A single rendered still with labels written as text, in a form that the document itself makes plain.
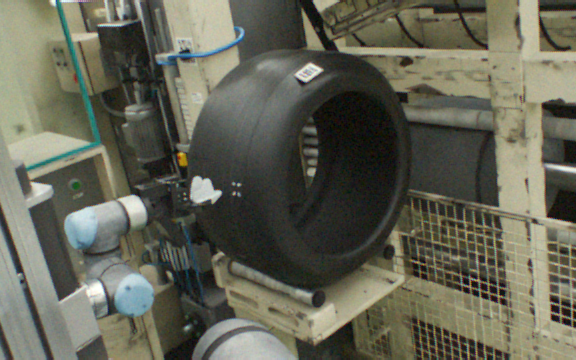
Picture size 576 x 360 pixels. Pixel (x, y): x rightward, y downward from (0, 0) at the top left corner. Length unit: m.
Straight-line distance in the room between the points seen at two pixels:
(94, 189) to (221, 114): 0.65
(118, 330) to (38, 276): 1.42
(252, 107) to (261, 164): 0.14
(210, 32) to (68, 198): 0.66
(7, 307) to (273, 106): 0.87
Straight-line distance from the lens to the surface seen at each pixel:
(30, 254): 0.88
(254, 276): 1.94
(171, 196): 1.51
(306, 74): 1.62
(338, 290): 2.00
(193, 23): 1.88
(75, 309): 1.04
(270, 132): 1.56
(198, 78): 1.93
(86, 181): 2.17
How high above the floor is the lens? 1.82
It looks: 21 degrees down
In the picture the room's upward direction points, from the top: 10 degrees counter-clockwise
